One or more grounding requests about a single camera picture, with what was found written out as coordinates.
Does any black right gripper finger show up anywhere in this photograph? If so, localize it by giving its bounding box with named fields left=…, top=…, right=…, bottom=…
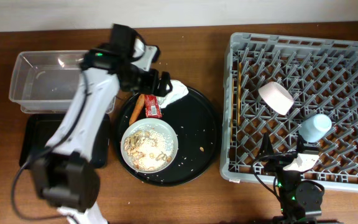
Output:
left=260, top=133, right=274, bottom=156
left=296, top=135, right=308, bottom=151

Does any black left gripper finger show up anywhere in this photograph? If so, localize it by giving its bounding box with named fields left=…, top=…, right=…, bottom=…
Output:
left=141, top=68, right=159, bottom=95
left=158, top=72, right=173, bottom=97

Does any white napkin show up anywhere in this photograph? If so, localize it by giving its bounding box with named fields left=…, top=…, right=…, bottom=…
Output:
left=157, top=80, right=189, bottom=109

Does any orange carrot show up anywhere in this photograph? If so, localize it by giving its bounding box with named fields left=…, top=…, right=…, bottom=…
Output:
left=129, top=94, right=145, bottom=126

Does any light blue cup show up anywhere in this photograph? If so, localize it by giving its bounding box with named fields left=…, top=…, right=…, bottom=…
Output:
left=298, top=114, right=332, bottom=143

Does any red snack wrapper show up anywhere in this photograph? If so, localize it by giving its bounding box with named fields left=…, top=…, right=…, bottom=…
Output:
left=145, top=95, right=162, bottom=119

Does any pink bowl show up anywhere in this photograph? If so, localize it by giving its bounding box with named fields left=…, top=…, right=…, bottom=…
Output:
left=258, top=82, right=294, bottom=115

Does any white plate with food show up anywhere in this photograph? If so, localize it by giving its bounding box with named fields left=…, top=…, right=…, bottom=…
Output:
left=120, top=118, right=178, bottom=174

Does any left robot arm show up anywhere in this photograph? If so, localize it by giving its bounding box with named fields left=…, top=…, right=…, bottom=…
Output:
left=23, top=24, right=173, bottom=223

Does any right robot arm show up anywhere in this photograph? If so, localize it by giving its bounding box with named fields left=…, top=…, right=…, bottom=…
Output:
left=257, top=133, right=324, bottom=224

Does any grey dishwasher rack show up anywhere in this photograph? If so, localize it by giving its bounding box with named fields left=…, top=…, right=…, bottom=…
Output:
left=220, top=32, right=358, bottom=192

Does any round black tray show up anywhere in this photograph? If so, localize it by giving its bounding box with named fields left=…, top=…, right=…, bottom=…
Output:
left=111, top=86, right=221, bottom=187

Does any clear plastic bin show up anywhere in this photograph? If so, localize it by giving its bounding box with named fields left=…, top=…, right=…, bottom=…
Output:
left=8, top=50, right=118, bottom=114

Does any black rectangular tray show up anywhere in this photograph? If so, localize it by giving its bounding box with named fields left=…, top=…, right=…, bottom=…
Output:
left=19, top=113, right=110, bottom=169

